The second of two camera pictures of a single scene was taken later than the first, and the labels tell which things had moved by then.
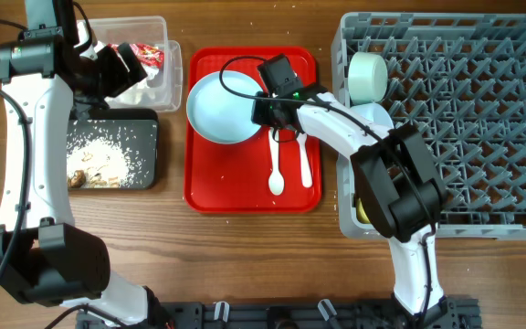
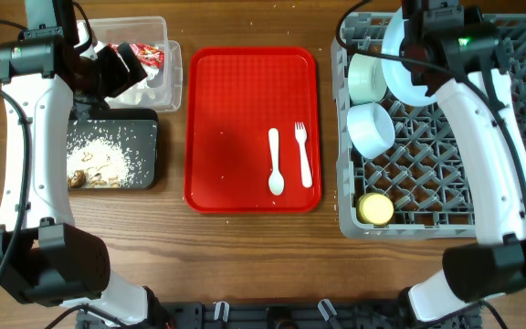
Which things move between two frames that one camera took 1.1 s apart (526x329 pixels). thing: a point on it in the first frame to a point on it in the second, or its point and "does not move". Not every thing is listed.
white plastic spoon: x=276 y=181 does not move
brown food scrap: x=78 y=179 does not move
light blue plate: x=219 y=115 to x=397 y=75
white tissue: x=138 y=96 does not move
